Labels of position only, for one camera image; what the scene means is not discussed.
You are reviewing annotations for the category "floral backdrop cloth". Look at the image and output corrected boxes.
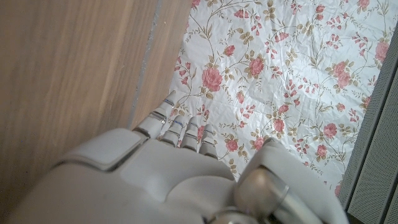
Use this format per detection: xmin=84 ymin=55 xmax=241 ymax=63
xmin=169 ymin=0 xmax=398 ymax=198

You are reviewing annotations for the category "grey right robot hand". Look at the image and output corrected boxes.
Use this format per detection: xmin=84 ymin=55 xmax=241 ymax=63
xmin=6 ymin=90 xmax=351 ymax=224

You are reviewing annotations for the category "grey perforated wall panel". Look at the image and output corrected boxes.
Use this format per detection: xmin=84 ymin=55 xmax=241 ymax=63
xmin=337 ymin=24 xmax=398 ymax=224

